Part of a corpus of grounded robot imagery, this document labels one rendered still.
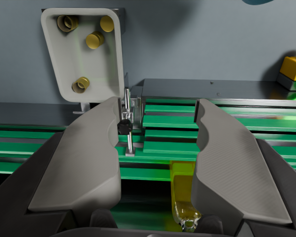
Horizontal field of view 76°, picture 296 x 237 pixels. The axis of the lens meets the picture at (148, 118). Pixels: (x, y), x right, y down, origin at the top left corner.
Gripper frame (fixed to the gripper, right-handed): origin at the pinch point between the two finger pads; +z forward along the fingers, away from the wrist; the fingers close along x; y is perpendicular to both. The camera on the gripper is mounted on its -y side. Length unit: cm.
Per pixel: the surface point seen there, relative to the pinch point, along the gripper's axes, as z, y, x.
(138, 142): 26.8, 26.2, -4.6
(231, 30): 43.0, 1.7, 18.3
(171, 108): 27.7, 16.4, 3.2
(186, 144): 23.9, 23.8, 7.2
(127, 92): 21.9, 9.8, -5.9
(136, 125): 29.5, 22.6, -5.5
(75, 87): 37.8, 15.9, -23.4
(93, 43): 36.6, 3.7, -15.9
